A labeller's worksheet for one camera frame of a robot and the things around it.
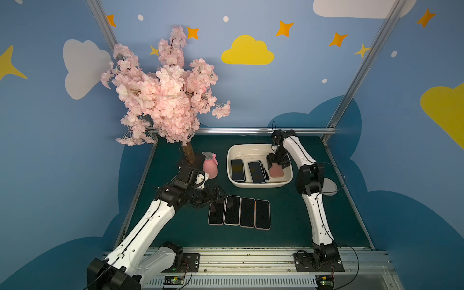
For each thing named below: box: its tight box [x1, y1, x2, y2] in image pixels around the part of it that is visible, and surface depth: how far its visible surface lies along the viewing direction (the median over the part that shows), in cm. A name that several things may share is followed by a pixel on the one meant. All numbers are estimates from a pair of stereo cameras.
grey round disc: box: [321, 177, 338, 196], surface depth 101 cm
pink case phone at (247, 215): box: [239, 197, 256, 229], surface depth 90 cm
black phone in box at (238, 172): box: [230, 158, 246, 182], surface depth 106 cm
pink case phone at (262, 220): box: [254, 199, 272, 231], surface depth 88 cm
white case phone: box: [222, 195, 242, 226], surface depth 90 cm
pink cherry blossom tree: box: [100, 25, 231, 164], surface depth 67 cm
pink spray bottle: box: [201, 151, 219, 180], surface depth 95 cm
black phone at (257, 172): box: [248, 161, 268, 184], surface depth 103 cm
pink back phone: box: [269, 162, 284, 178], surface depth 104 cm
